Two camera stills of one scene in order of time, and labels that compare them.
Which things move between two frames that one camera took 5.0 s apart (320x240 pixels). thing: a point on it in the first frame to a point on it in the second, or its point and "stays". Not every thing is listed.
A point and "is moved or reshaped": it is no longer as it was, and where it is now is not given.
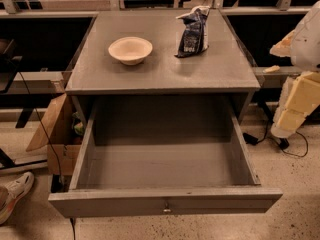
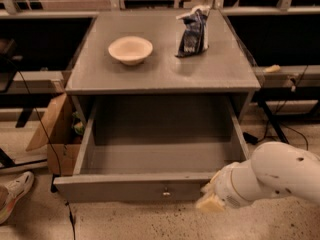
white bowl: x=130 y=50 stays
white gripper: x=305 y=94 to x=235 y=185
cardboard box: x=62 y=133 stays
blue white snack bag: x=194 y=38 stays
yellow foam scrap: x=272 y=69 stays
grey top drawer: x=162 y=159 is moved or reshaped
